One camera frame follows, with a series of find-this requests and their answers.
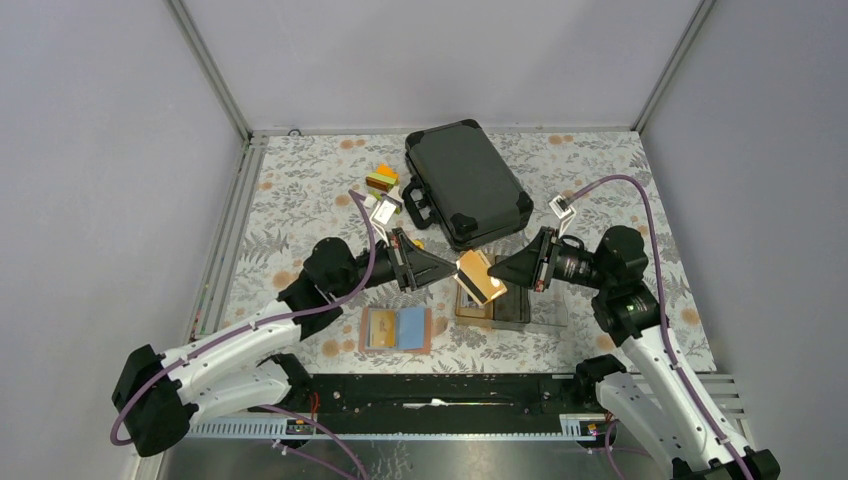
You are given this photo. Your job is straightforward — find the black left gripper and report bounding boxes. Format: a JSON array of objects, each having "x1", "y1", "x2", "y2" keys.
[{"x1": 330, "y1": 227, "x2": 456, "y2": 299}]

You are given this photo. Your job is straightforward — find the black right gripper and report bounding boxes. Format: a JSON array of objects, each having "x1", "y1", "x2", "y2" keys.
[{"x1": 489, "y1": 226, "x2": 614, "y2": 291}]

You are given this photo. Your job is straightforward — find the orange gold credit card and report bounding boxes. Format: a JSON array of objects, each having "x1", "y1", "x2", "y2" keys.
[{"x1": 454, "y1": 250, "x2": 508, "y2": 307}]

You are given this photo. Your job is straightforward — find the pink leather card holder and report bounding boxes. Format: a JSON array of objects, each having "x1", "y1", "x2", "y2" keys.
[{"x1": 358, "y1": 306, "x2": 432, "y2": 354}]

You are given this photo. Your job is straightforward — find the yellow card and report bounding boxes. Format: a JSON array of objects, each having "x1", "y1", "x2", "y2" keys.
[{"x1": 367, "y1": 309, "x2": 397, "y2": 349}]

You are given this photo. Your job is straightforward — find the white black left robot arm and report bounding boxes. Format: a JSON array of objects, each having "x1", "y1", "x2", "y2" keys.
[{"x1": 110, "y1": 228, "x2": 457, "y2": 457}]

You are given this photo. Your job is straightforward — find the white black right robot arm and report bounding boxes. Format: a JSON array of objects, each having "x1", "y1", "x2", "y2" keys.
[{"x1": 488, "y1": 226, "x2": 781, "y2": 479}]

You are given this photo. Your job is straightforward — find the clear acrylic card organizer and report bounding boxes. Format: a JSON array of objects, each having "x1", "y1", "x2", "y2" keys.
[{"x1": 455, "y1": 283, "x2": 569, "y2": 336}]

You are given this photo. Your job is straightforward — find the dark grey hard case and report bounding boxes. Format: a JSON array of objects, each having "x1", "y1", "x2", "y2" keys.
[{"x1": 401, "y1": 119, "x2": 534, "y2": 252}]

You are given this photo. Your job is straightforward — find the floral patterned table mat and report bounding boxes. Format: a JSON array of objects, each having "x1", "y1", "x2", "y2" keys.
[{"x1": 195, "y1": 132, "x2": 715, "y2": 373}]

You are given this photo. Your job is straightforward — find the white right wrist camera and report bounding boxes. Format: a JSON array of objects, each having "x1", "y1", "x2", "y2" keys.
[{"x1": 548, "y1": 195, "x2": 577, "y2": 236}]

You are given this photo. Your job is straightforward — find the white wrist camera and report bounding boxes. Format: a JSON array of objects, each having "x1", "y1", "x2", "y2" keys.
[
  {"x1": 369, "y1": 198, "x2": 398, "y2": 243},
  {"x1": 548, "y1": 195, "x2": 577, "y2": 236}
]

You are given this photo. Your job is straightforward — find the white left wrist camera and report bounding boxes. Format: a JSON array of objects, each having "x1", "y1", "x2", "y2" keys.
[{"x1": 369, "y1": 198, "x2": 398, "y2": 243}]

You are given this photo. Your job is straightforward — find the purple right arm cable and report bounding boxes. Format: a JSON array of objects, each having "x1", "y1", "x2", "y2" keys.
[{"x1": 568, "y1": 174, "x2": 757, "y2": 480}]

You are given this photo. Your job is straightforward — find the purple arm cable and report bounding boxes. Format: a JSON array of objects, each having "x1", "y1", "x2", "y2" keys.
[
  {"x1": 568, "y1": 174, "x2": 757, "y2": 480},
  {"x1": 109, "y1": 190, "x2": 379, "y2": 447}
]

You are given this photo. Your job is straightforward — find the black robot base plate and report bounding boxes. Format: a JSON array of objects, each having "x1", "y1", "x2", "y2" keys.
[{"x1": 274, "y1": 354, "x2": 626, "y2": 438}]

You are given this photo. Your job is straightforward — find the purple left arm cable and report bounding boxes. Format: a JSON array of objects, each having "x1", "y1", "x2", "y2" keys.
[{"x1": 109, "y1": 190, "x2": 379, "y2": 447}]

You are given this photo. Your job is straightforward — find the aluminium frame rail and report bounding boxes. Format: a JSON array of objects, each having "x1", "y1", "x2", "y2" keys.
[{"x1": 183, "y1": 131, "x2": 269, "y2": 343}]

